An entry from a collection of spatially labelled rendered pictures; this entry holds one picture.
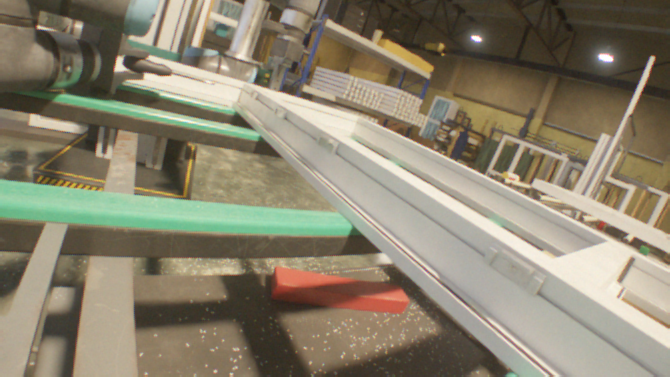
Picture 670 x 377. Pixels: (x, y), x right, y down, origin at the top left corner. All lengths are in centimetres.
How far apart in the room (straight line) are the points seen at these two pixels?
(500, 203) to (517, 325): 48
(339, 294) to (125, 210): 48
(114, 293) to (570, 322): 31
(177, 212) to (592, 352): 32
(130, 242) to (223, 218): 8
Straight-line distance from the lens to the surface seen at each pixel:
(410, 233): 32
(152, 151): 176
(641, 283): 67
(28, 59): 53
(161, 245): 28
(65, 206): 27
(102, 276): 27
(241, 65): 148
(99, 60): 61
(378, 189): 35
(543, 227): 69
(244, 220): 28
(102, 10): 49
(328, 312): 66
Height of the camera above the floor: 100
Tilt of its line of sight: 12 degrees down
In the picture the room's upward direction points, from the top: 20 degrees clockwise
